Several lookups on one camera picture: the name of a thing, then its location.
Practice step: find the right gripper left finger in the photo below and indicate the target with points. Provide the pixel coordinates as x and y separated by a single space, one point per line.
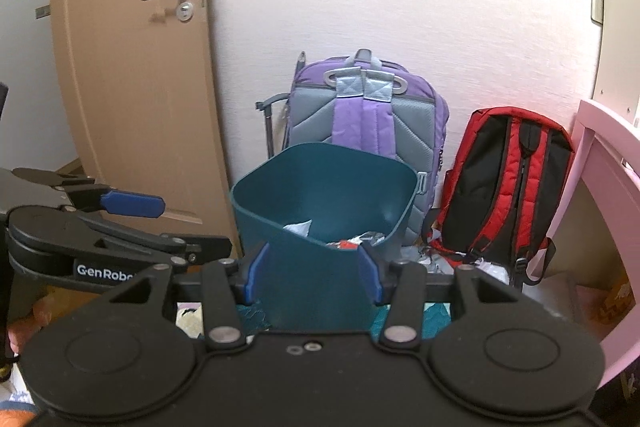
232 313

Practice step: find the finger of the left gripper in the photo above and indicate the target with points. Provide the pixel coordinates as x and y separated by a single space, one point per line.
132 204

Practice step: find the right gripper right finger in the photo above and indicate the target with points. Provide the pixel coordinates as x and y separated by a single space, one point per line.
400 285

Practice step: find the teal plastic trash bin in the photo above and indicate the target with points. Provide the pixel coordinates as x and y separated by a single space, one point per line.
304 202

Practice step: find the teal and cream quilt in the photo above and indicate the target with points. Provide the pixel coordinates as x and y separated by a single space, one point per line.
277 314

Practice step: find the red black backpack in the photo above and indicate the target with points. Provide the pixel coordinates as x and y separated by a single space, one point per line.
502 193

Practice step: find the purple grey backpack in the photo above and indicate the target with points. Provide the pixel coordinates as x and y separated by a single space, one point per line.
362 102

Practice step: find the wooden door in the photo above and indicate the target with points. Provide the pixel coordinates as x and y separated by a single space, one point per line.
138 88

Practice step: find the pink desk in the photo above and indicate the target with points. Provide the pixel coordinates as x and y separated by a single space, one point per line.
593 279

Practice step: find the black folding cart handle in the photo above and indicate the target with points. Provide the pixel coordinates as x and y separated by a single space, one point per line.
266 108

